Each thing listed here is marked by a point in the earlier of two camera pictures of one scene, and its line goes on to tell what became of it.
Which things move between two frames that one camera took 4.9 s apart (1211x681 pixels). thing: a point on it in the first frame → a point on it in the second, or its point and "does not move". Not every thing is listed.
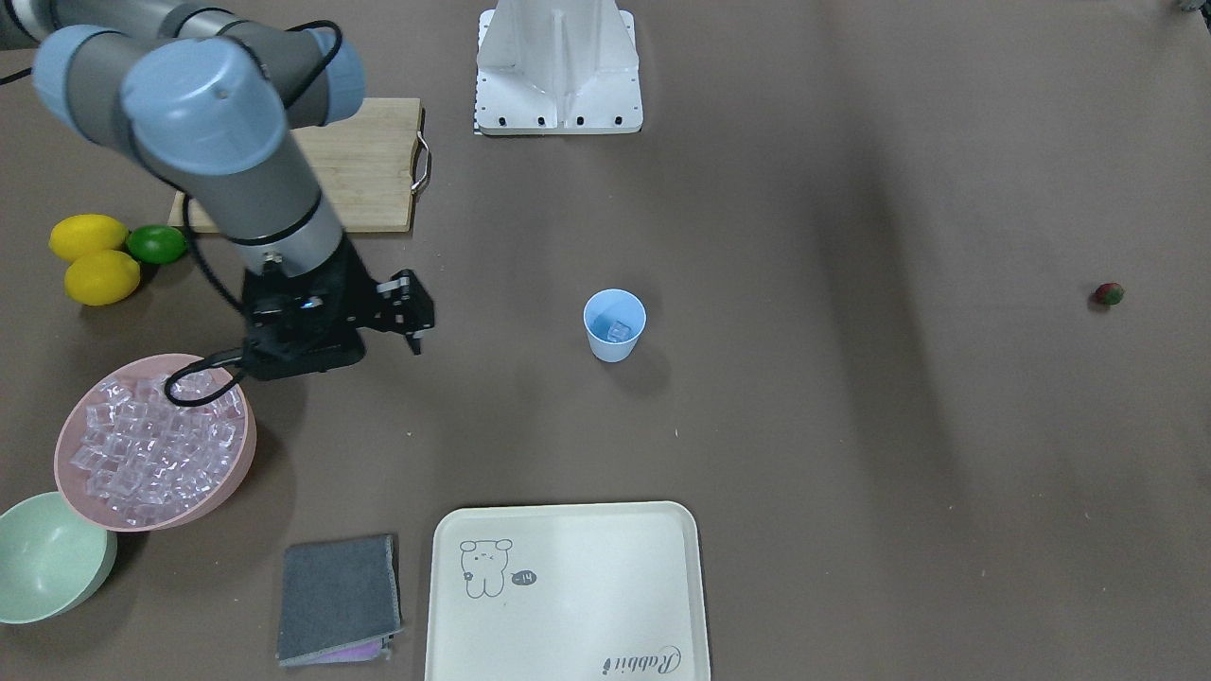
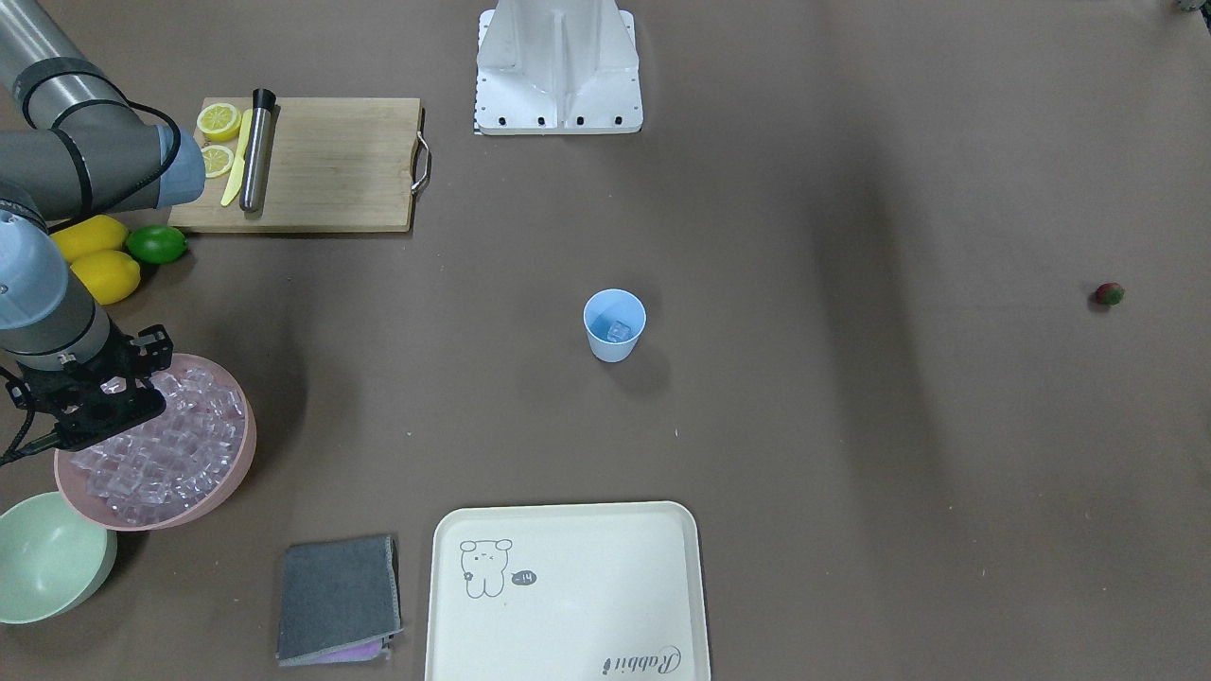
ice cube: x=618 y=331 does not move
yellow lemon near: x=102 y=277 does not move
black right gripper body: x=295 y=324 → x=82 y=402
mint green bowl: x=51 y=562 does not move
